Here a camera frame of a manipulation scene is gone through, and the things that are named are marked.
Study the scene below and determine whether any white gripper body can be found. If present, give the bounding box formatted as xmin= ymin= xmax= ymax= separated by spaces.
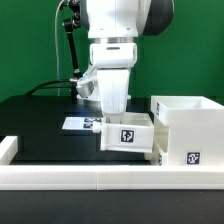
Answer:
xmin=97 ymin=69 xmax=130 ymax=115

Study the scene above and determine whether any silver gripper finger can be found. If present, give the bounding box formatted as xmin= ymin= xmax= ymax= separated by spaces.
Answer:
xmin=107 ymin=114 xmax=121 ymax=124

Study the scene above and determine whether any white drawer box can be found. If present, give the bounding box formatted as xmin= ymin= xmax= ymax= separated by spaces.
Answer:
xmin=144 ymin=140 xmax=167 ymax=166
xmin=92 ymin=112 xmax=154 ymax=153

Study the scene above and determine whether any white drawer cabinet frame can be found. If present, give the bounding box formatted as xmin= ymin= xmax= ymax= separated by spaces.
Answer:
xmin=151 ymin=96 xmax=224 ymax=166

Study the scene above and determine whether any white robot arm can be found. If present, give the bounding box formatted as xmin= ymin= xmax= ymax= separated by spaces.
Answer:
xmin=78 ymin=0 xmax=174 ymax=123

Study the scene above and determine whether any white marker plate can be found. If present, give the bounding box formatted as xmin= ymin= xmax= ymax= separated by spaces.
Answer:
xmin=62 ymin=117 xmax=102 ymax=130

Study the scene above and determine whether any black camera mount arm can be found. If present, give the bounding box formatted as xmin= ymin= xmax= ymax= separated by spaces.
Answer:
xmin=63 ymin=0 xmax=81 ymax=97

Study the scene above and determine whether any black cable bundle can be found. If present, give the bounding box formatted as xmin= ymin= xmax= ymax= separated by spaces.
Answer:
xmin=23 ymin=78 xmax=83 ymax=97

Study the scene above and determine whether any white front boundary rail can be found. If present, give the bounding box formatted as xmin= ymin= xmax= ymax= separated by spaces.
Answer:
xmin=0 ymin=165 xmax=224 ymax=190

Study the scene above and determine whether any white boundary rail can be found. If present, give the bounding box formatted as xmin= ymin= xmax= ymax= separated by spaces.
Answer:
xmin=0 ymin=165 xmax=224 ymax=190
xmin=0 ymin=136 xmax=18 ymax=165

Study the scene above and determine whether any grey thin cable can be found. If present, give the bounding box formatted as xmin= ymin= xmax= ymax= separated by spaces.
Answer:
xmin=54 ymin=0 xmax=66 ymax=98

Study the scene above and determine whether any white left boundary rail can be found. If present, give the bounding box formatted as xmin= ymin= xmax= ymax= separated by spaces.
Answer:
xmin=0 ymin=136 xmax=18 ymax=165

